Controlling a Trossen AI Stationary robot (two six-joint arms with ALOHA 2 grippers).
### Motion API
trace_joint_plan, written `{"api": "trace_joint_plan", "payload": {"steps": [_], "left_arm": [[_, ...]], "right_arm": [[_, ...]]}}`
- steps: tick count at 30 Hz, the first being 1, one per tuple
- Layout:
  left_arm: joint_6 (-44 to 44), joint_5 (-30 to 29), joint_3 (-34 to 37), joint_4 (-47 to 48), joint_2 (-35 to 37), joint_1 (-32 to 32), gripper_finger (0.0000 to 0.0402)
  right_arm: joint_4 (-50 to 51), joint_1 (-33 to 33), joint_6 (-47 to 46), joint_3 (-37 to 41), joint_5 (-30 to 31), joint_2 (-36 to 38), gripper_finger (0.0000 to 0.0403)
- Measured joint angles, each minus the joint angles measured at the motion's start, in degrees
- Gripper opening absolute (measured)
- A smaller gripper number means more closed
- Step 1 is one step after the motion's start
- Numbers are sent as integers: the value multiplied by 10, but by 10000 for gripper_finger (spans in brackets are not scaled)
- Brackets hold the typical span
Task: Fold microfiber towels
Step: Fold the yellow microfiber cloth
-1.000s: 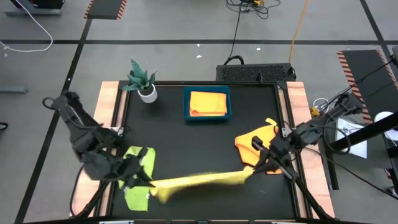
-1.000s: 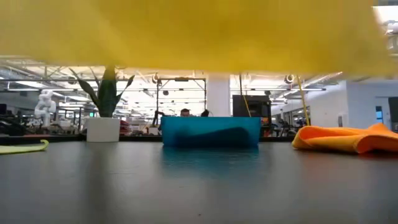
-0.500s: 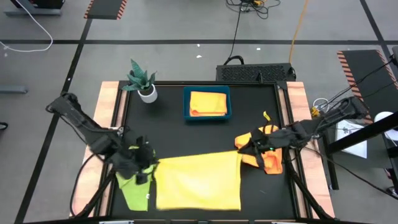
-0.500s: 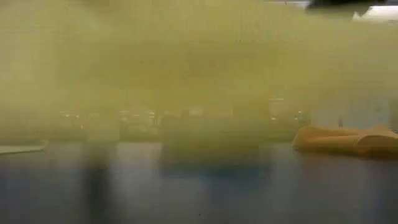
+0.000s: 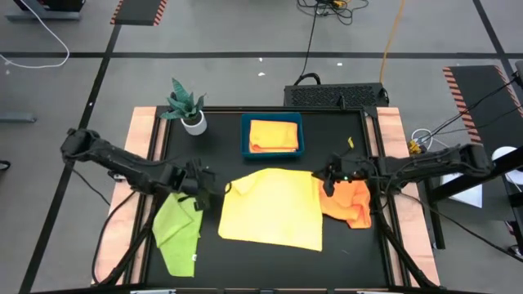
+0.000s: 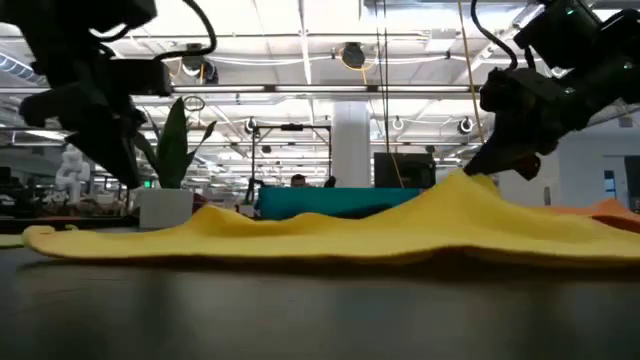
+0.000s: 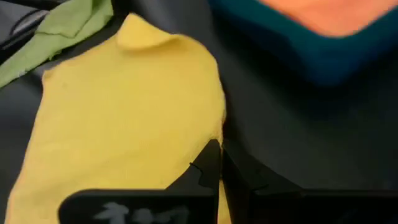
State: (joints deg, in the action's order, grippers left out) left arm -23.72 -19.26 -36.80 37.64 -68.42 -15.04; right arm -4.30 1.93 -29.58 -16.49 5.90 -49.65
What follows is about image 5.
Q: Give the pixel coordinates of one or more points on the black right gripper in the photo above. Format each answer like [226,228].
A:
[347,171]

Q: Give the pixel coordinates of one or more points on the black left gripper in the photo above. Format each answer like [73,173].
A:
[200,181]

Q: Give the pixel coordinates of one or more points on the orange microfiber towel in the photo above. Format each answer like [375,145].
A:
[274,134]
[347,204]

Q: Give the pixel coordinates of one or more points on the yellow microfiber towel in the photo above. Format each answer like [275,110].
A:
[269,208]

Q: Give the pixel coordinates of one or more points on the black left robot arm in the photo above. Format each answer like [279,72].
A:
[122,163]

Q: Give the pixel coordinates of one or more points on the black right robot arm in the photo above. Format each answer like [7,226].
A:
[429,163]

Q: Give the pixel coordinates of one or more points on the green microfiber towel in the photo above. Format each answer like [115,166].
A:
[175,245]

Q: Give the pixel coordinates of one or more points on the blue plastic bin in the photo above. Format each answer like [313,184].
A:
[245,155]

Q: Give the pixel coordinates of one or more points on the potted artificial green plant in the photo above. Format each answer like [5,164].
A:
[195,124]

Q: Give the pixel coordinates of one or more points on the light wooden side panel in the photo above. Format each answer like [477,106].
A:
[390,126]
[139,126]

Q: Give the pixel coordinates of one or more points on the black computer case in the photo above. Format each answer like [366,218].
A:
[327,96]

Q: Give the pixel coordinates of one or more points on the white paper sheet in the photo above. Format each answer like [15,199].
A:
[466,198]

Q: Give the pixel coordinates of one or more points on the black stand beam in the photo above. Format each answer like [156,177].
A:
[478,181]

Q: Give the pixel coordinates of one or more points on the hazard-striped black mat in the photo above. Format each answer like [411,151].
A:
[137,12]
[486,106]

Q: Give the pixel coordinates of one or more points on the white round object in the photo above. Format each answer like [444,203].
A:
[503,152]

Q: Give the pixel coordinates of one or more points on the grey floor bar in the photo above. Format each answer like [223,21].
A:
[16,117]

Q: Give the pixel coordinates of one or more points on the grey stand base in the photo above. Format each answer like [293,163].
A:
[41,16]

